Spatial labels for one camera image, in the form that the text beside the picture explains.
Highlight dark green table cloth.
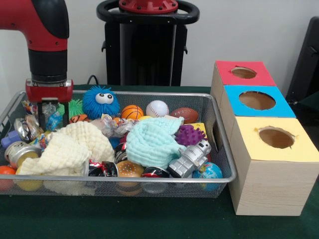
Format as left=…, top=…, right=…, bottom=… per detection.
left=0, top=84, right=319, bottom=239

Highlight mint green waffle cloth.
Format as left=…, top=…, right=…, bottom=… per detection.
left=125, top=116, right=187, bottom=170

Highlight cream waffle cloth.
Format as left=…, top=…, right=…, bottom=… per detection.
left=18, top=121, right=116, bottom=177

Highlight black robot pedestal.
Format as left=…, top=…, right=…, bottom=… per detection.
left=96, top=0, right=200, bottom=87

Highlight small white baseball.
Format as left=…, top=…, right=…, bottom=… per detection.
left=146, top=100, right=169, bottom=118

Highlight black cable loop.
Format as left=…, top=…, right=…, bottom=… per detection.
left=86, top=74, right=100, bottom=86

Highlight blue globe ball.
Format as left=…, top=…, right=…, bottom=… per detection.
left=192, top=161, right=224, bottom=192

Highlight green spiky rubber ball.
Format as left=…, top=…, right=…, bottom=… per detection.
left=58, top=99, right=84, bottom=118

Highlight purple spiky ball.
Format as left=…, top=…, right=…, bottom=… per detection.
left=174, top=124, right=206, bottom=147

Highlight blue fuzzy googly-eye ball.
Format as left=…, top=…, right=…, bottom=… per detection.
left=82, top=86, right=121, bottom=120

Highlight crushed clear plastic bottle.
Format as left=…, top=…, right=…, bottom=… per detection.
left=42, top=102, right=63, bottom=131

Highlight shallow wire mesh bin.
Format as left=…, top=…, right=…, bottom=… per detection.
left=0, top=89, right=237, bottom=199

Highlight small orange basketball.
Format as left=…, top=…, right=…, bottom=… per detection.
left=121, top=104, right=145, bottom=120

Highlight silver toy robot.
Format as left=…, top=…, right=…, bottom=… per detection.
left=166, top=138, right=212, bottom=179

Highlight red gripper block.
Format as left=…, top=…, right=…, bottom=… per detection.
left=25, top=79, right=74, bottom=132

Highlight wooden box three holes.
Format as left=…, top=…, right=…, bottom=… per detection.
left=210, top=60, right=319, bottom=216

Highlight black office chair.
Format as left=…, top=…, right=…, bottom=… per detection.
left=286, top=16, right=319, bottom=100

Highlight small brown football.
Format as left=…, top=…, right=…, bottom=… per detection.
left=170, top=107, right=199, bottom=124

